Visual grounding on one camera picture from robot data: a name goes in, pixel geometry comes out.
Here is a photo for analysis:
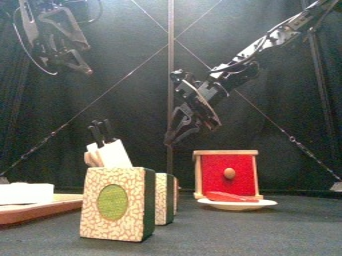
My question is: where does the white rectangular block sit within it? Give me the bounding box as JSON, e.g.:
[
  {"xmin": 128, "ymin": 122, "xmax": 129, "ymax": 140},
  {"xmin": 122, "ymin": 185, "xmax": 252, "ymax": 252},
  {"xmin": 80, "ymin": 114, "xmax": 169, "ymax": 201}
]
[{"xmin": 0, "ymin": 181, "xmax": 56, "ymax": 206}]

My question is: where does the toy sushi roll piece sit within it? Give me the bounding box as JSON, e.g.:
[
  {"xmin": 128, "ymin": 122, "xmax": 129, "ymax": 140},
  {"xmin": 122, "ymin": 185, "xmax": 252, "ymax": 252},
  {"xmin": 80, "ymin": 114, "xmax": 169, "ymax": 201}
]
[
  {"xmin": 172, "ymin": 176, "xmax": 180, "ymax": 216},
  {"xmin": 153, "ymin": 172, "xmax": 176, "ymax": 227}
]

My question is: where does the white plate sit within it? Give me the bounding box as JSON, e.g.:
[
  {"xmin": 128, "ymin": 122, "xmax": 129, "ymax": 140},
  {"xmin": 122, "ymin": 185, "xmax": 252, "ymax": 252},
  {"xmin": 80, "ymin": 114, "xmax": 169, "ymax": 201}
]
[{"xmin": 196, "ymin": 197, "xmax": 279, "ymax": 212}]

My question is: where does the red toy fish slice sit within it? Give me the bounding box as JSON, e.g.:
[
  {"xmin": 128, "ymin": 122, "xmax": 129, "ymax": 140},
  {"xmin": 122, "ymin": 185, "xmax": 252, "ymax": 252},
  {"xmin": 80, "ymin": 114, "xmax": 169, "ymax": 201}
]
[{"xmin": 203, "ymin": 190, "xmax": 260, "ymax": 204}]

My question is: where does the vertical metal frame post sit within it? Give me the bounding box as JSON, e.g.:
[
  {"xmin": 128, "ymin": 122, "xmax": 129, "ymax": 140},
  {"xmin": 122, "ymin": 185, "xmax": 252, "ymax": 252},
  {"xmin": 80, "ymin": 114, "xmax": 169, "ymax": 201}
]
[{"xmin": 165, "ymin": 0, "xmax": 176, "ymax": 175}]

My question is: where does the red wooden box with knob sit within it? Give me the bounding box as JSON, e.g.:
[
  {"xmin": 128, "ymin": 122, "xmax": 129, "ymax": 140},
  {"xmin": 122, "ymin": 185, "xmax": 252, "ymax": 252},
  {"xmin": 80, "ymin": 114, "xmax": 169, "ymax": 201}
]
[{"xmin": 190, "ymin": 149, "xmax": 264, "ymax": 201}]

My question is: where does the green patterned knife block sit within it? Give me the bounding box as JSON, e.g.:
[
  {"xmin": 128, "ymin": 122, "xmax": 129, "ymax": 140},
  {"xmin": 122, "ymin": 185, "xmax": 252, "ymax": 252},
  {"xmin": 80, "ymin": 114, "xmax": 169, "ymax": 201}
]
[{"xmin": 78, "ymin": 166, "xmax": 156, "ymax": 243}]

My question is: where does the wide white toy knife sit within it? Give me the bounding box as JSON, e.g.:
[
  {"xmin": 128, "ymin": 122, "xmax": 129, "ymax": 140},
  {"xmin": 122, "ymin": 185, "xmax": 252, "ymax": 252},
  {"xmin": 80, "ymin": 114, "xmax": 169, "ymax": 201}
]
[{"xmin": 96, "ymin": 118, "xmax": 134, "ymax": 169}]

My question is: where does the wooden cutting board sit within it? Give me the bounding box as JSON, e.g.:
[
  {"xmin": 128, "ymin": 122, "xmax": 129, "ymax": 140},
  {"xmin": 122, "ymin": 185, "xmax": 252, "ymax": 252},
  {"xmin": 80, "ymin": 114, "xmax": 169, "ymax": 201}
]
[{"xmin": 0, "ymin": 192, "xmax": 85, "ymax": 226}]

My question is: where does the diagonal brace wire with turnbuckle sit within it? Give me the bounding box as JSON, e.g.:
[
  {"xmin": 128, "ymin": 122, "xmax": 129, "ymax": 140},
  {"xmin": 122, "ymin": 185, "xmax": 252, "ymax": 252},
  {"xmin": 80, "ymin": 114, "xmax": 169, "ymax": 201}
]
[{"xmin": 129, "ymin": 0, "xmax": 342, "ymax": 183}]

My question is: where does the slanted metal frame post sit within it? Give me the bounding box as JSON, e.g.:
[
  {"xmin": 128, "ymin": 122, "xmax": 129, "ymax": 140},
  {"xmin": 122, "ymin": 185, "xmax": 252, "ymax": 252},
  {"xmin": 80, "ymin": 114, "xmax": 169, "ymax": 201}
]
[{"xmin": 300, "ymin": 0, "xmax": 342, "ymax": 158}]

